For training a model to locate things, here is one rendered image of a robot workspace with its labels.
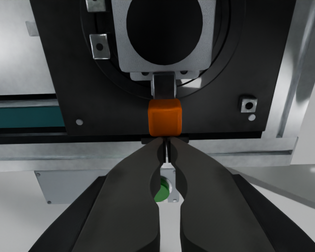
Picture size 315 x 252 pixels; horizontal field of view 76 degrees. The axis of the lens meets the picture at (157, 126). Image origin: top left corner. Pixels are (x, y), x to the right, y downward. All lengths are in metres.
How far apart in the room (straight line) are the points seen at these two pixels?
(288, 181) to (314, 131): 1.43
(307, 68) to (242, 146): 0.11
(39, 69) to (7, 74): 0.04
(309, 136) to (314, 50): 0.22
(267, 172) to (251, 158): 1.44
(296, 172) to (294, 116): 1.56
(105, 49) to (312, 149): 0.41
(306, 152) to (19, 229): 0.68
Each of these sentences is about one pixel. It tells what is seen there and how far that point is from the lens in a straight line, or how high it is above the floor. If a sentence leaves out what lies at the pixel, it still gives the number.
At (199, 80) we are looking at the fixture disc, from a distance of 0.20.
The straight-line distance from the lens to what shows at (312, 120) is 0.45.
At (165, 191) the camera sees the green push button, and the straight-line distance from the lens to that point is 0.30.
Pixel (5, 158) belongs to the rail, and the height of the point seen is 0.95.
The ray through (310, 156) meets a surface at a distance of 0.49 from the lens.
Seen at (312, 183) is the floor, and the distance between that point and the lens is 1.99.
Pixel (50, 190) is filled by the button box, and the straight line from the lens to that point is 0.36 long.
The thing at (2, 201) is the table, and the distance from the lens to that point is 0.61.
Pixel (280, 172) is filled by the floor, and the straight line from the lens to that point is 1.79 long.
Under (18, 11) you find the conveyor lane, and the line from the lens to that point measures 0.31.
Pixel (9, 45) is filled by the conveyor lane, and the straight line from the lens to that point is 0.33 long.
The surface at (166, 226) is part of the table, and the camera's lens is 0.55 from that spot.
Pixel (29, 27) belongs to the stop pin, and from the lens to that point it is 0.25.
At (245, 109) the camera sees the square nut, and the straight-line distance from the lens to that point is 0.24.
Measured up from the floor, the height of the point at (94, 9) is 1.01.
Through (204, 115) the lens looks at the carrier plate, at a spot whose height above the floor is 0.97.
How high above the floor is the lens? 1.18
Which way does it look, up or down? 62 degrees down
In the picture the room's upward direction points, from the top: 178 degrees counter-clockwise
